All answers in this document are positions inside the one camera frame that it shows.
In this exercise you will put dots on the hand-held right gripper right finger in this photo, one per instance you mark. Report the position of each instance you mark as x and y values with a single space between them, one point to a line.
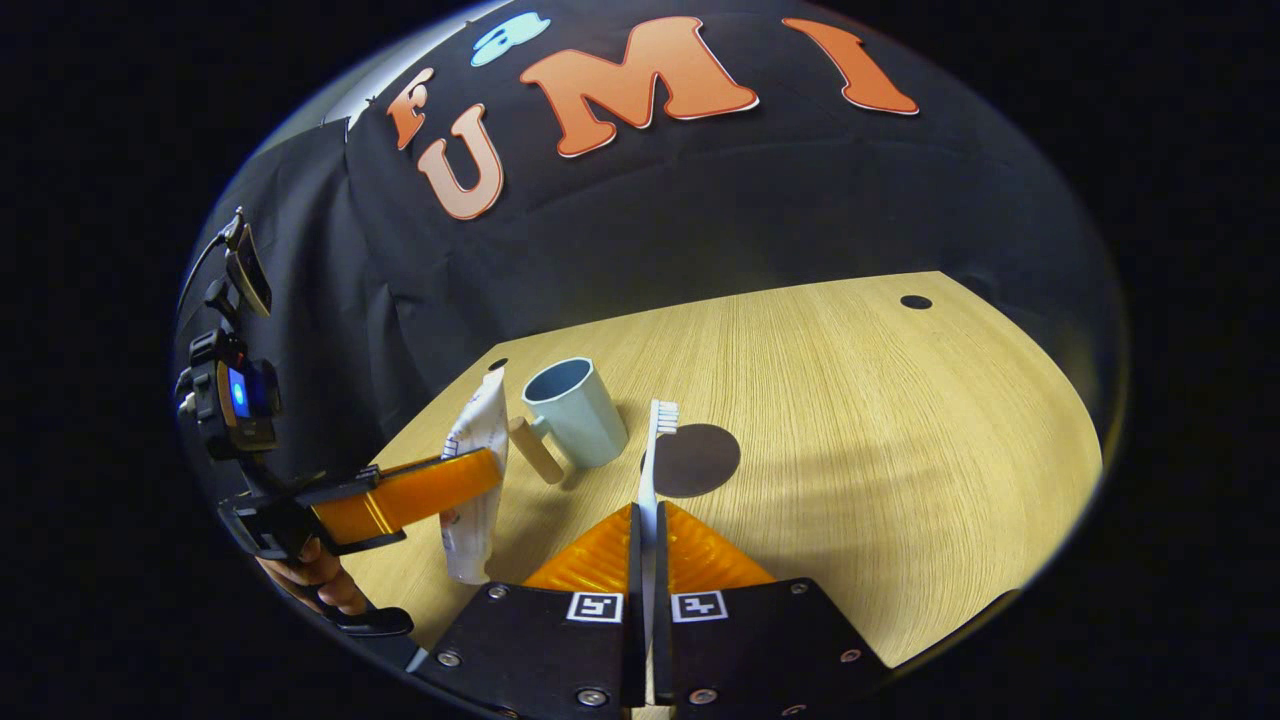
760 650

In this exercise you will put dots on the round brown coaster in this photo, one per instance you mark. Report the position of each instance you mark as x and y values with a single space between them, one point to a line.
702 460

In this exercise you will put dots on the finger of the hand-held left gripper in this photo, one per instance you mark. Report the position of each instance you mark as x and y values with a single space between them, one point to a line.
420 490

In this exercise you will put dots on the black backdrop cloth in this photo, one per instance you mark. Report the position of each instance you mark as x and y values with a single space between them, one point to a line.
700 200

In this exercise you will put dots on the white toothpaste tube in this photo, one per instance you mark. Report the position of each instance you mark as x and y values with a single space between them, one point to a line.
482 420

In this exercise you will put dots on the white toothbrush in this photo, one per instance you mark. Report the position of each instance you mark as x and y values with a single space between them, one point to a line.
648 480

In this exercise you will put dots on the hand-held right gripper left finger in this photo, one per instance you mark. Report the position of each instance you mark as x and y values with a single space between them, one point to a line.
540 650

